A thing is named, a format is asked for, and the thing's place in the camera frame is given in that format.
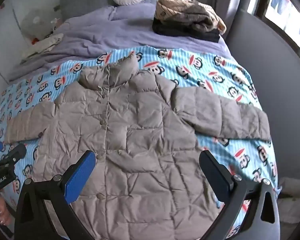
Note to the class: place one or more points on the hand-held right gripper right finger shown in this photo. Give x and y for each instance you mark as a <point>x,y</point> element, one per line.
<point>215,175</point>

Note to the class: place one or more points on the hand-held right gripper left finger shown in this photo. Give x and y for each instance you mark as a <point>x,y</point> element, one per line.
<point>83,173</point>

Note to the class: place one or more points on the grey puffer jacket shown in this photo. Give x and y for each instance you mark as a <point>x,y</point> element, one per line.
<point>140,135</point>

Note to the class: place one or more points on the person's left hand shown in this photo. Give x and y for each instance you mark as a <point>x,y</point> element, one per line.
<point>3,212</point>

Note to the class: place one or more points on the white wardrobe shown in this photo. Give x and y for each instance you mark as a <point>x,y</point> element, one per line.
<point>3,45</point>

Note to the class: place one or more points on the blue monkey print blanket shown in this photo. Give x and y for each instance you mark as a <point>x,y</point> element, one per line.
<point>190,67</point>

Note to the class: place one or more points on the cream folded jacket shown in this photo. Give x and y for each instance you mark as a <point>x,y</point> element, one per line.
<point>43,45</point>

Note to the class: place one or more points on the white electric fan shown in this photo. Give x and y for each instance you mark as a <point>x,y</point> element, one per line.
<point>36,23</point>

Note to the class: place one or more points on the purple duvet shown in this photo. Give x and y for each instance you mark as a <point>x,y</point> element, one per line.
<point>102,35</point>

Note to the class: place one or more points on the beige striped folded garment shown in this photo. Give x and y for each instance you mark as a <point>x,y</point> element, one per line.
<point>190,12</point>

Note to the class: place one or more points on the grey quilted headboard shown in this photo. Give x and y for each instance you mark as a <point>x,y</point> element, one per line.
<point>90,0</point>

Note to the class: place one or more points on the purple pillow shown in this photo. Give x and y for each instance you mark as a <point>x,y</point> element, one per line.
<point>137,11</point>

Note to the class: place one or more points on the window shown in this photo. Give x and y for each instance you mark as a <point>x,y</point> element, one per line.
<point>287,15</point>

